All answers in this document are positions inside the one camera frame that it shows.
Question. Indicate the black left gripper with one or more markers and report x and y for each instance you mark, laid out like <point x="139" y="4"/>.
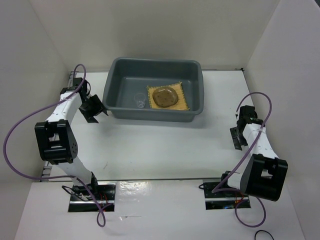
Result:
<point x="99" y="106"/>

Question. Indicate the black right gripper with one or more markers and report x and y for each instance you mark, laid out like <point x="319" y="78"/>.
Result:
<point x="237" y="142"/>

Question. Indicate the bamboo woven mat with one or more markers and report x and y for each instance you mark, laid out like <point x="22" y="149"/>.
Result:
<point x="167" y="97"/>

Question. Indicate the clear glass oval dish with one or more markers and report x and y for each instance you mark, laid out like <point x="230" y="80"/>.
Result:
<point x="165" y="98"/>
<point x="165" y="95"/>

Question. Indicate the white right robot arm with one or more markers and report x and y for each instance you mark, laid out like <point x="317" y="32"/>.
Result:
<point x="265" y="173"/>

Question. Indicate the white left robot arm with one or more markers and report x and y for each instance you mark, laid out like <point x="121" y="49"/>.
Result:
<point x="57" y="143"/>

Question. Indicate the grey plastic bin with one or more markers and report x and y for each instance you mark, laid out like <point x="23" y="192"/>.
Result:
<point x="129" y="76"/>

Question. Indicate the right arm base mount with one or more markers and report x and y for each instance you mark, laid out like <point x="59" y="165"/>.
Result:
<point x="222" y="200"/>

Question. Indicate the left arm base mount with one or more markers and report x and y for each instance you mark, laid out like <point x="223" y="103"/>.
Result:
<point x="81" y="201"/>

